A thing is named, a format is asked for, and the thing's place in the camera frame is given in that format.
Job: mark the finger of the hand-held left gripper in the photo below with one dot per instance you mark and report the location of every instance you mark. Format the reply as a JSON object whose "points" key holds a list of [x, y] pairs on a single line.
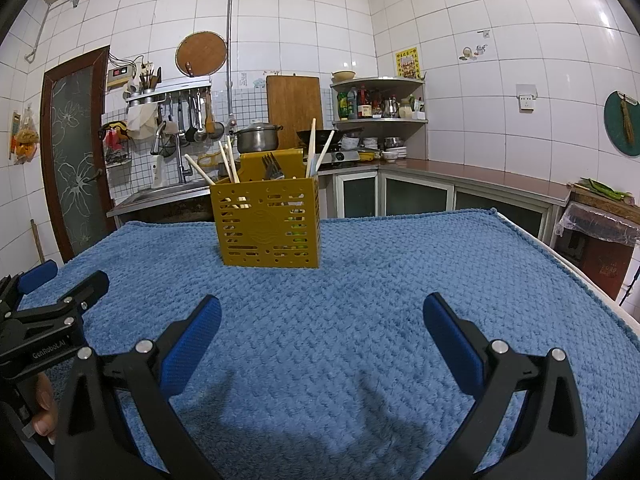
{"points": [[87, 290], [37, 275]]}

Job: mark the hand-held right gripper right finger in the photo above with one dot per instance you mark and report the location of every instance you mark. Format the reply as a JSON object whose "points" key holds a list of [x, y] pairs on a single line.
{"points": [[442, 325]]}

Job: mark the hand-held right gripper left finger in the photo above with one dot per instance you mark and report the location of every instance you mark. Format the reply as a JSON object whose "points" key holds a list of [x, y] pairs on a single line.
{"points": [[200, 325]]}

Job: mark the yellow perforated utensil holder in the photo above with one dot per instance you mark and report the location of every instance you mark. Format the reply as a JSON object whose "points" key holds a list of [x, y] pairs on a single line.
{"points": [[265, 210]]}

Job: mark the wooden chopstick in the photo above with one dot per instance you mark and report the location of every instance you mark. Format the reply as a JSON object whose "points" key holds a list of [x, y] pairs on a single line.
{"points": [[229, 142], [327, 141], [312, 135], [223, 151], [234, 151], [200, 170]]}

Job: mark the person's left hand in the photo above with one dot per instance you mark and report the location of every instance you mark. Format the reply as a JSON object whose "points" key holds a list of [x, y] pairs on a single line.
{"points": [[45, 410]]}

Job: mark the wooden stick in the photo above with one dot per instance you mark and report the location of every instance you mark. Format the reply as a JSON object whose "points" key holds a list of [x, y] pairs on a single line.
{"points": [[37, 240]]}

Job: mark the blue knitted blanket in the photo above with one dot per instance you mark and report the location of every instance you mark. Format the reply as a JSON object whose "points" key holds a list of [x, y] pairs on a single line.
{"points": [[350, 310]]}

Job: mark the brown glass-panel door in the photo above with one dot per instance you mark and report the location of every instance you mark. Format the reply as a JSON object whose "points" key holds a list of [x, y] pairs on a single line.
{"points": [[75, 160]]}

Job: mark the steel sink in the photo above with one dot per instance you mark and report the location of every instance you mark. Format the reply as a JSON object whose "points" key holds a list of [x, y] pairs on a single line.
{"points": [[170, 191]]}

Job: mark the orange hanging bag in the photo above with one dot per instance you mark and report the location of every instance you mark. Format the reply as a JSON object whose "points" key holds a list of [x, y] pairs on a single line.
{"points": [[24, 140]]}

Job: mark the small white bottle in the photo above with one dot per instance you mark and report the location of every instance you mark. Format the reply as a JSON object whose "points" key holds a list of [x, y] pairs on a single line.
{"points": [[157, 172]]}

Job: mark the brown kitchen counter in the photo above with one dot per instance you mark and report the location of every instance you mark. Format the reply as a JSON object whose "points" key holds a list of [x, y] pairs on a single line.
{"points": [[475, 175]]}

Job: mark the steel faucet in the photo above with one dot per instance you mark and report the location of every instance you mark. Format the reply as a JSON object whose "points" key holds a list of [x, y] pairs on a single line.
{"points": [[182, 165]]}

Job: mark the plastic-covered side table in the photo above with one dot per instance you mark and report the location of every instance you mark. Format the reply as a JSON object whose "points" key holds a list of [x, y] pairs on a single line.
{"points": [[600, 255]]}

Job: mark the stacked bowls and plates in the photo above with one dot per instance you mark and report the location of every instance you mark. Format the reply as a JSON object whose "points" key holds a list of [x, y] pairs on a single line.
{"points": [[395, 152]]}

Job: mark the black ladle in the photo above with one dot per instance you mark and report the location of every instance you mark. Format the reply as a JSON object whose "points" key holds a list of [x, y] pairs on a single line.
{"points": [[190, 135]]}

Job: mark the steel ladle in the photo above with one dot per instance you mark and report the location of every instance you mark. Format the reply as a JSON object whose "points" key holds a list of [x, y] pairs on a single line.
{"points": [[200, 135]]}

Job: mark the steel pot with lid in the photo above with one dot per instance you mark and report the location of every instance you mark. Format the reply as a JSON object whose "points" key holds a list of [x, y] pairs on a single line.
{"points": [[257, 140]]}

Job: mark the steel gas stove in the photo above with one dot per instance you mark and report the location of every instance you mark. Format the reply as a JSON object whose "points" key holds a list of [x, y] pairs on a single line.
{"points": [[342, 156]]}

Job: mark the green vegetables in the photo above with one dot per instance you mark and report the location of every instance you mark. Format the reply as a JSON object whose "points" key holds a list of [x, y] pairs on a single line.
{"points": [[605, 190]]}

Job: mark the grey corner shelf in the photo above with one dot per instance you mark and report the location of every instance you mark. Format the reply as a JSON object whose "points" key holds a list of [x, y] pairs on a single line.
{"points": [[380, 122]]}

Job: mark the black wok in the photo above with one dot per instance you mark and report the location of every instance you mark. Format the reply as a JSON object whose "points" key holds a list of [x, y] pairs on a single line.
{"points": [[301, 136]]}

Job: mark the row of condiment bottles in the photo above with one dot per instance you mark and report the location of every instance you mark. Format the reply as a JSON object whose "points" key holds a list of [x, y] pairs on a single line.
{"points": [[365, 105]]}

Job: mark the wooden cutting board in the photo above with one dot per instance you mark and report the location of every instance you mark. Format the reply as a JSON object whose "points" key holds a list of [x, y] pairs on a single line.
{"points": [[292, 105]]}

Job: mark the green round board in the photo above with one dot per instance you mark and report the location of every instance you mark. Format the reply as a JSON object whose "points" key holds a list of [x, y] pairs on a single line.
{"points": [[612, 130]]}

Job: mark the round woven lid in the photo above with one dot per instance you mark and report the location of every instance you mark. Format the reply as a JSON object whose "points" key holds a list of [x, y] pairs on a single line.
{"points": [[200, 52]]}

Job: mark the beige bowl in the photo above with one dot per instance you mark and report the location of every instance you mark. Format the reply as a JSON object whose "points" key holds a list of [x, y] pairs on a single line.
{"points": [[343, 76]]}

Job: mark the small brown whisk brush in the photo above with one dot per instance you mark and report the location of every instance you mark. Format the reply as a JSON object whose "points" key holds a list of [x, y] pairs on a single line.
{"points": [[627, 125]]}

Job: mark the metal wall utensil rack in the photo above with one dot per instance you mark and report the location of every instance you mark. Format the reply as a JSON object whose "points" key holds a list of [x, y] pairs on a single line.
{"points": [[175, 87]]}

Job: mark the white wall socket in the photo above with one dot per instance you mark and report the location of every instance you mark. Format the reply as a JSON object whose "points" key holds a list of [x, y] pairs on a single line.
{"points": [[526, 100]]}

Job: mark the yellow wall poster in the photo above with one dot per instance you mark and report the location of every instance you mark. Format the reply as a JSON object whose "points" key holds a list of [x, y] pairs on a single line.
{"points": [[407, 64]]}

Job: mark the small wall hook stickers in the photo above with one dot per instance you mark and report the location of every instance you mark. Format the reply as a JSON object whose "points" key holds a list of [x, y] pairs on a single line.
{"points": [[467, 52]]}

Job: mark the metal wall pipe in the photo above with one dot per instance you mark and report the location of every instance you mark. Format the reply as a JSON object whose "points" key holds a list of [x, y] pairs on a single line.
{"points": [[229, 35]]}

